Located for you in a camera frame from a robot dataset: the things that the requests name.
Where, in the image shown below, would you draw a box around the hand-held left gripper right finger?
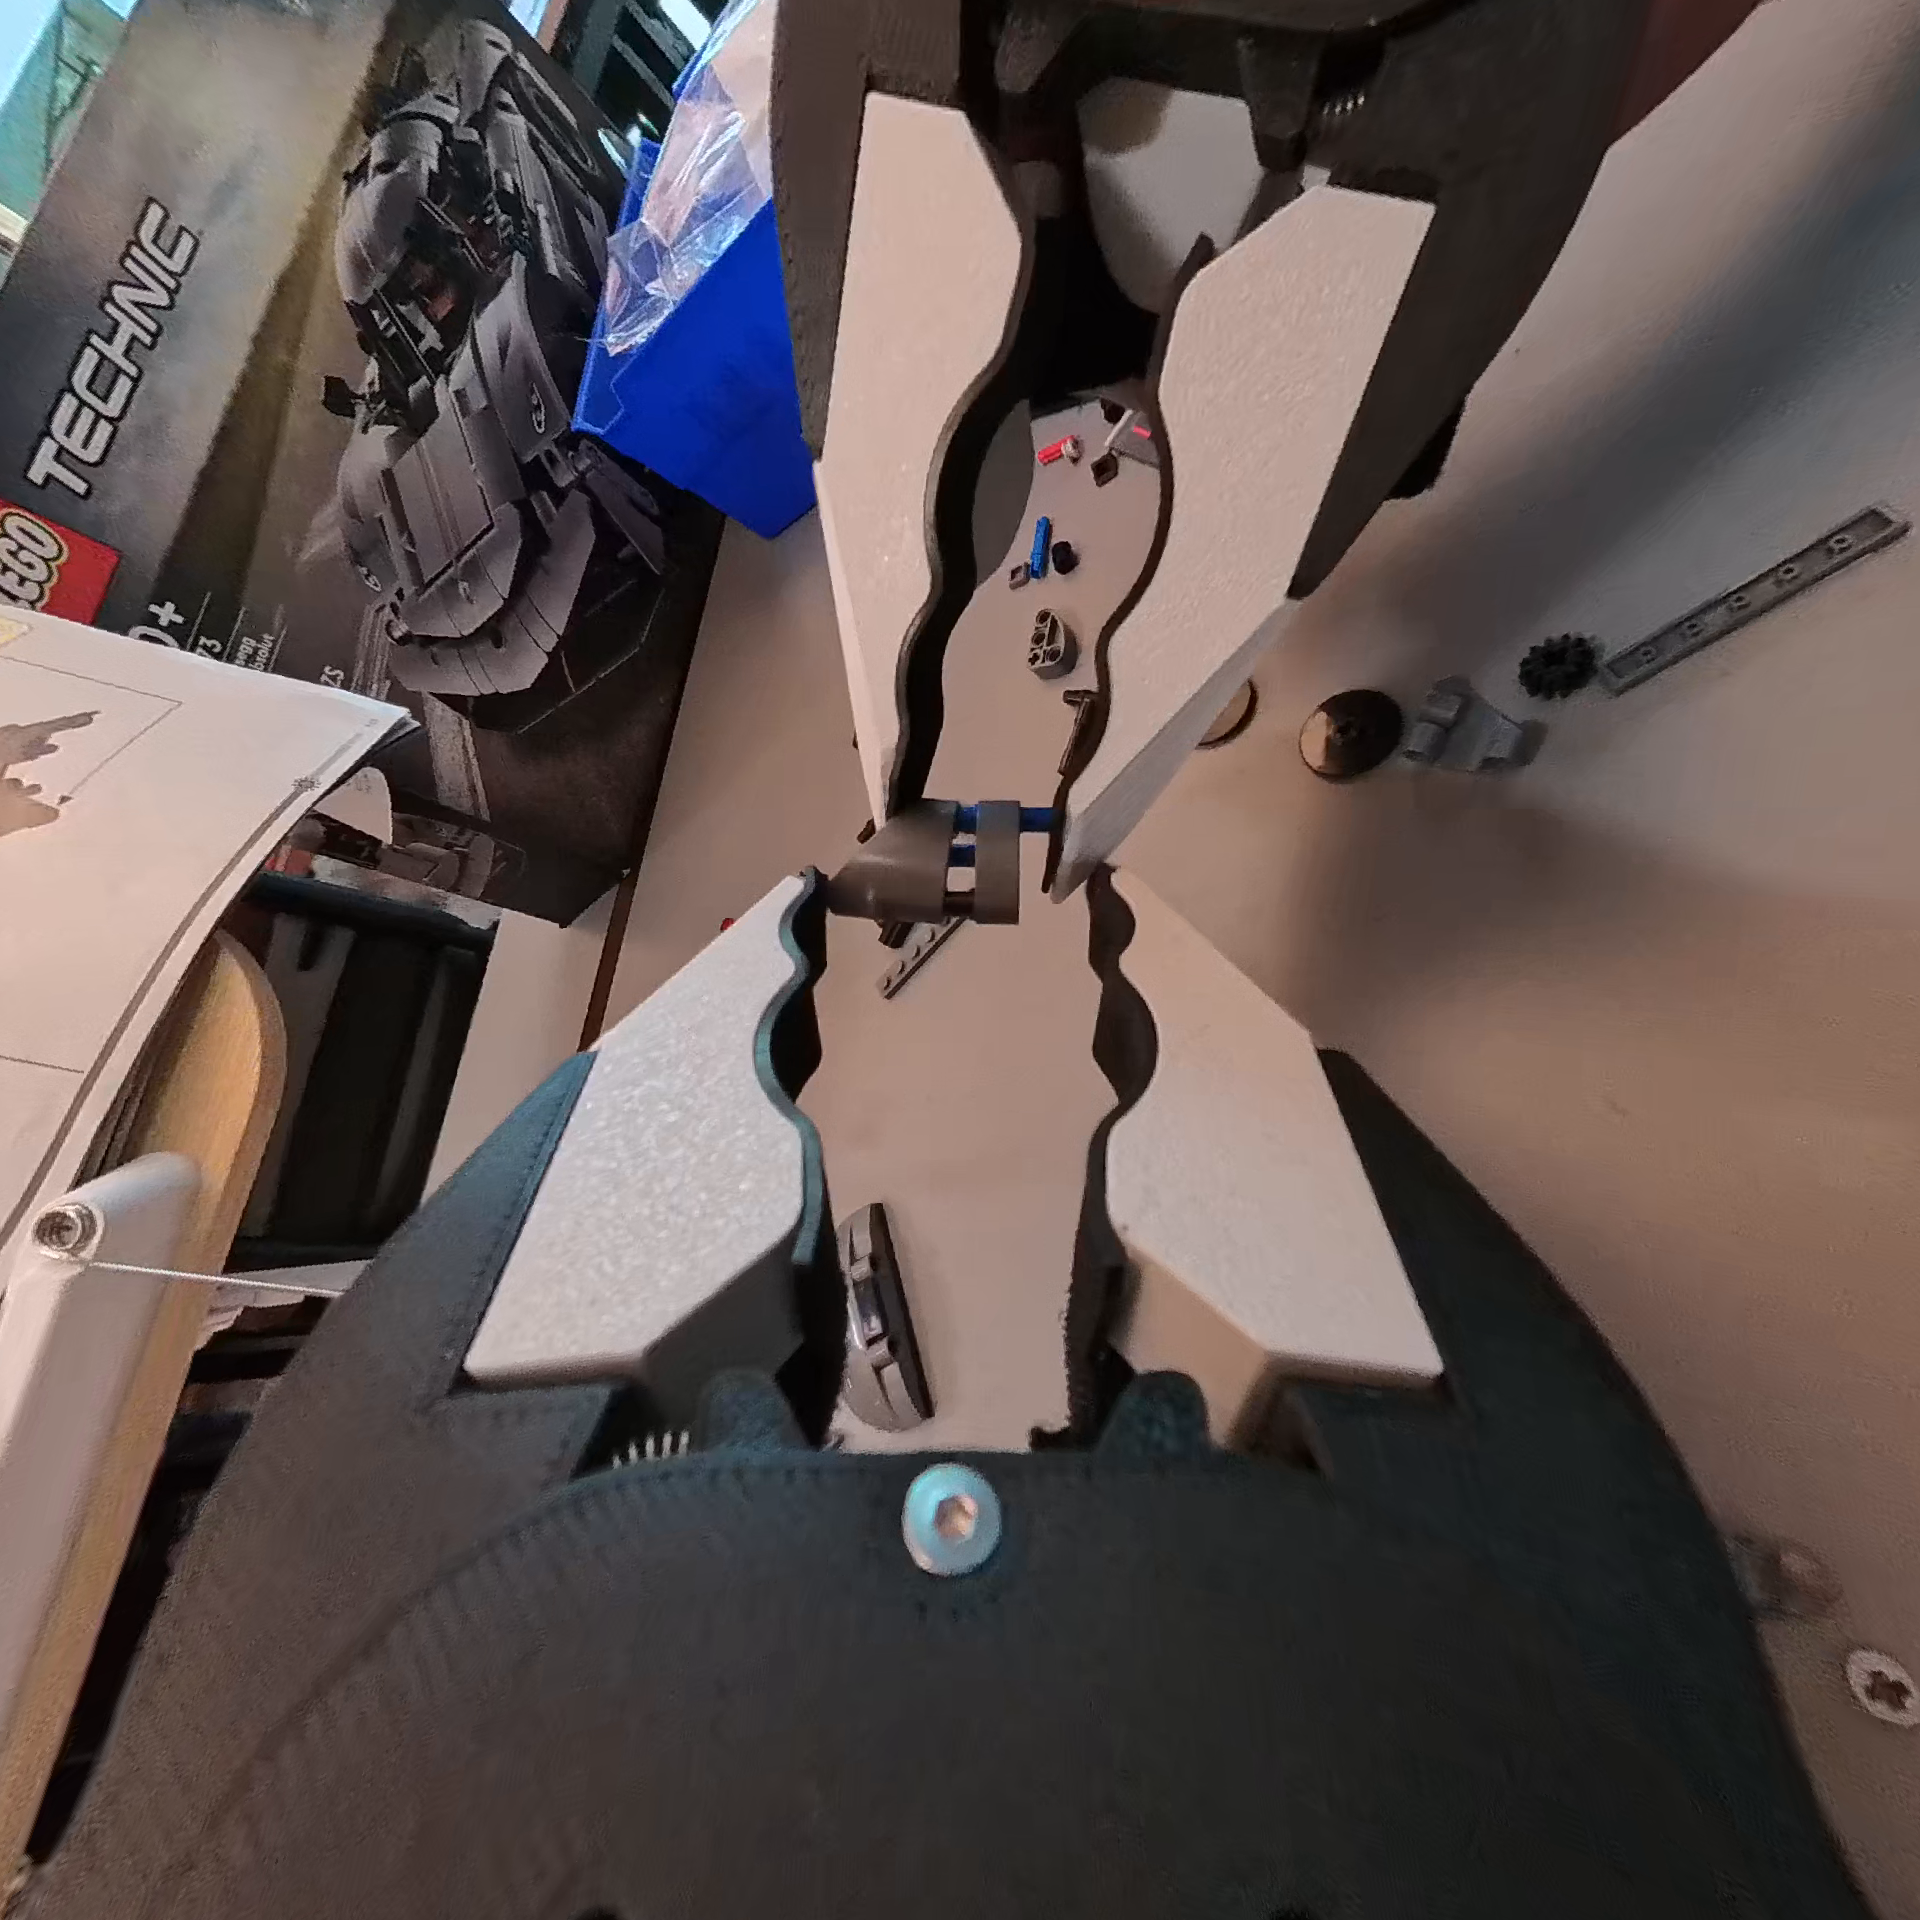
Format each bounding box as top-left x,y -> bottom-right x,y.
1084,859 -> 1448,1445

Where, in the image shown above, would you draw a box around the blue storage bin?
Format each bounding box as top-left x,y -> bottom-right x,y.
575,37 -> 821,539

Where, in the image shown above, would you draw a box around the lego set box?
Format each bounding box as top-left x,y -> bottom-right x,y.
0,0 -> 724,925

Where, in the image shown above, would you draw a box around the white book stand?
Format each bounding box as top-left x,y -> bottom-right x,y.
0,769 -> 396,1847

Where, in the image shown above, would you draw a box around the dark plastic crate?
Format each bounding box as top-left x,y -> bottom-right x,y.
223,871 -> 500,1250

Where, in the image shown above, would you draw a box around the long grey lego plate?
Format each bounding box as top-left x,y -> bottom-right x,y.
1594,506 -> 1914,697
873,916 -> 970,1007

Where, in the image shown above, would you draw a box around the clear plastic bags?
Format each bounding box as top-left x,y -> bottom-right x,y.
605,0 -> 783,356

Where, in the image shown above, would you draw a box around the grey bent lego beam assembly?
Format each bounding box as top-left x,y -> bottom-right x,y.
832,797 -> 1025,930

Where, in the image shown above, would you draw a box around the dark grey curved lego panel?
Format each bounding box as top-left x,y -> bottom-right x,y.
832,1197 -> 937,1429

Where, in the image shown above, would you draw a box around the grey lego bracket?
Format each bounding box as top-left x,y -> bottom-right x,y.
1401,676 -> 1546,777

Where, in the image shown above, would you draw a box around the lego instruction booklet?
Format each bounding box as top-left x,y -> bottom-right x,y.
0,605 -> 422,1250

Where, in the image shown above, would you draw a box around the black lego disc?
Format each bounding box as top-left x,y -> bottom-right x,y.
1295,688 -> 1408,784

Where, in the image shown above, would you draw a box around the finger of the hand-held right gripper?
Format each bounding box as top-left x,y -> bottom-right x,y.
813,85 -> 1040,831
1047,184 -> 1440,906

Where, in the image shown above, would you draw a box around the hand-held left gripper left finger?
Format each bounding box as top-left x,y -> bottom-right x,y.
463,864 -> 837,1409

